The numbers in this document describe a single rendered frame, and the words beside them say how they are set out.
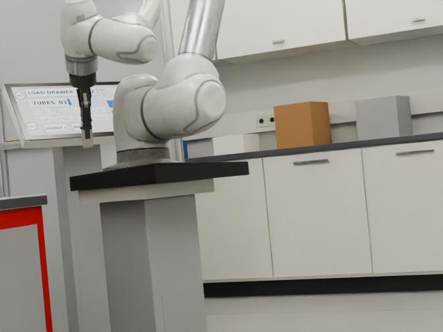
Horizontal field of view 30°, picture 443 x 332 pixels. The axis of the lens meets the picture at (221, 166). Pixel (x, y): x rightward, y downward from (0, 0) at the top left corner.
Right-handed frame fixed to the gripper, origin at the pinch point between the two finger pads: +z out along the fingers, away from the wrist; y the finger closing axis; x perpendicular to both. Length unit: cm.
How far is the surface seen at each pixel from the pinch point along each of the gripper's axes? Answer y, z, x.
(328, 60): 276, 104, -180
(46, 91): 87, 25, 10
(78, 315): 37, 98, 7
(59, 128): 68, 32, 7
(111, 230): -19.7, 20.9, -3.8
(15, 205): -42.6, -5.1, 20.4
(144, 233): -30.1, 16.0, -11.9
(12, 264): -51, 6, 22
